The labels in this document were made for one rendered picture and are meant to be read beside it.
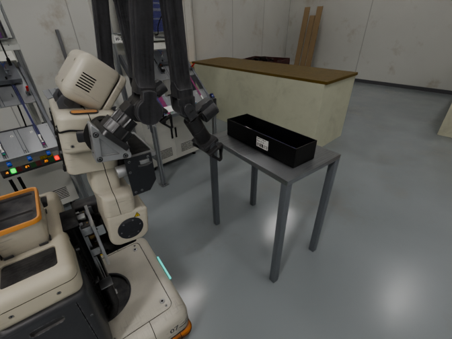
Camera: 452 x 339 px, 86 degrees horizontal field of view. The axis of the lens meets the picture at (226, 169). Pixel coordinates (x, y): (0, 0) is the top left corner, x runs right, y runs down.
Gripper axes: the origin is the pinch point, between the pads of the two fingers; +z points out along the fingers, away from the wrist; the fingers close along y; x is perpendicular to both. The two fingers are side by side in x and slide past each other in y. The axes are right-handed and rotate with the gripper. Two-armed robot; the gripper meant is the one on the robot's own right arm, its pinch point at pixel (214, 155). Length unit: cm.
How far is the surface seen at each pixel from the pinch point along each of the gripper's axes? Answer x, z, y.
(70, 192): 88, 48, 156
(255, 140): -33, 32, 22
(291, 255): -8, 116, -5
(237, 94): -149, 128, 219
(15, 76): 45, -42, 158
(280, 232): -5, 63, -13
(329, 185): -48, 69, -13
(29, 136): 66, -13, 132
